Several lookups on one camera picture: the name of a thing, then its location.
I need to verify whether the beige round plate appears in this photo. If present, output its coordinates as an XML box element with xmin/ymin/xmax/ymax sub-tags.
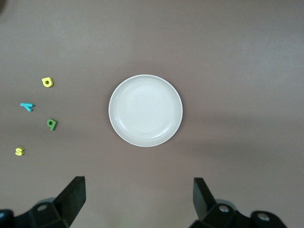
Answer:
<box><xmin>108</xmin><ymin>74</ymin><xmax>184</xmax><ymax>148</ymax></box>

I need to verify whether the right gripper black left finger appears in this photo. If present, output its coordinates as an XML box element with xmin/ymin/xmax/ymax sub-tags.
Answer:
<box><xmin>0</xmin><ymin>176</ymin><xmax>86</xmax><ymax>228</ymax></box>

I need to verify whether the teal letter y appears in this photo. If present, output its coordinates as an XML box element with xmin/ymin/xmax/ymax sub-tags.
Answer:
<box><xmin>19</xmin><ymin>102</ymin><xmax>35</xmax><ymax>112</ymax></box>

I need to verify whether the brown table cover sheet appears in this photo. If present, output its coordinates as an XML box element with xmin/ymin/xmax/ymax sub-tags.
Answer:
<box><xmin>0</xmin><ymin>0</ymin><xmax>304</xmax><ymax>228</ymax></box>

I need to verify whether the green letter b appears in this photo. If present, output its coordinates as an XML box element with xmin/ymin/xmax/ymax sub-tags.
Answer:
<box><xmin>46</xmin><ymin>118</ymin><xmax>58</xmax><ymax>132</ymax></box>

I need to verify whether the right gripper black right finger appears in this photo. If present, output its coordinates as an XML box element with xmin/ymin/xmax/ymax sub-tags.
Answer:
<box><xmin>193</xmin><ymin>177</ymin><xmax>287</xmax><ymax>228</ymax></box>

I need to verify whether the yellow letter a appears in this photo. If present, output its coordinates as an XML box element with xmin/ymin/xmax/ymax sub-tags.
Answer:
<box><xmin>41</xmin><ymin>76</ymin><xmax>54</xmax><ymax>88</ymax></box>

